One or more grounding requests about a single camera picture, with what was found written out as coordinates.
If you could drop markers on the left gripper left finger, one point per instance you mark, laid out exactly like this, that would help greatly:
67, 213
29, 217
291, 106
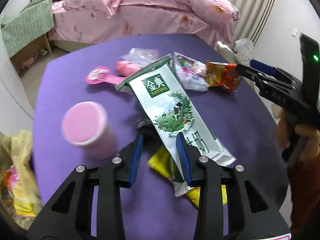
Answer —
87, 204

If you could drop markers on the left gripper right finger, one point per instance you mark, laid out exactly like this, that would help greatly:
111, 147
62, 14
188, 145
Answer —
231, 204

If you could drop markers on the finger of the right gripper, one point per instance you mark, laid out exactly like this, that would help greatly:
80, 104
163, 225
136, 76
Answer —
275, 72
265, 83

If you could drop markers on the green white milk carton pack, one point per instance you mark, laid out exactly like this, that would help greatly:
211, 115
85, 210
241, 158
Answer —
171, 111

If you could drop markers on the pink cartoon lollipop wrapper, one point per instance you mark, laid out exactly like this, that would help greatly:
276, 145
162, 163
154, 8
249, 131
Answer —
103, 75

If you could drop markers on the black silver torn wrapper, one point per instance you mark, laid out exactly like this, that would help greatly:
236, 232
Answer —
143, 131

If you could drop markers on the yellow trash bag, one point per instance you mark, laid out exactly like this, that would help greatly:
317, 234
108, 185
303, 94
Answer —
17, 151

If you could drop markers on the right hand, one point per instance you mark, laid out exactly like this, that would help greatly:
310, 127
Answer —
300, 142

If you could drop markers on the red orange snack wrapper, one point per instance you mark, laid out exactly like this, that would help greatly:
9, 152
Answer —
222, 75

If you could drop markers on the white plastic bag on floor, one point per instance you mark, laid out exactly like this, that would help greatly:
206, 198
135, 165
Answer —
244, 51

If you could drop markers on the pink yellow chip bag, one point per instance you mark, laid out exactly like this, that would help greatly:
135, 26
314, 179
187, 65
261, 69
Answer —
23, 207

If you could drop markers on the colourful candy bag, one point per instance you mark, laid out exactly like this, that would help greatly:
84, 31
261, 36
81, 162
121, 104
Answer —
190, 73

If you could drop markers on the orange fuzzy right sleeve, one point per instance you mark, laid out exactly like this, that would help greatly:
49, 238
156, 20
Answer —
304, 183

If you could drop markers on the pink lidded cup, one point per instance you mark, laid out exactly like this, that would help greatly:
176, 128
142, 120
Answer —
86, 126

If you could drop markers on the yellow snack wrapper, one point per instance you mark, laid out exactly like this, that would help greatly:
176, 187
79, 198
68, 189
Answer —
163, 163

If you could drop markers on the clear plastic wrapper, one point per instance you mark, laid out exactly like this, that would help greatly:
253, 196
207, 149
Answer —
141, 57

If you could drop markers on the pink caterpillar toy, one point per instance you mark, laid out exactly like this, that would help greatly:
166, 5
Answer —
126, 68

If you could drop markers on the pink floral duvet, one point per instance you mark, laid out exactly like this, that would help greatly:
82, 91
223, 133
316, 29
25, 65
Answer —
219, 14

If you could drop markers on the pink slipper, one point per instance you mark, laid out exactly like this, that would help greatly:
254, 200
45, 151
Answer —
29, 62

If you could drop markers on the bed with pink sheet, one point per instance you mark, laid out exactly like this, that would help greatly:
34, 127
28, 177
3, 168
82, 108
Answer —
91, 26

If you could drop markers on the small sneaker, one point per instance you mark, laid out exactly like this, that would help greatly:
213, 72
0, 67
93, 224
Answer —
43, 52

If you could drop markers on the wooden bedside shelf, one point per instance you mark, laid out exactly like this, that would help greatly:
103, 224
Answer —
30, 50

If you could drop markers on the green checked cloth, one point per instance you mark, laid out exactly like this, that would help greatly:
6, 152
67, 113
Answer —
35, 20

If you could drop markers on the white wall switch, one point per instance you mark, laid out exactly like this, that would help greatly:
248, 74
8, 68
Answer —
294, 32

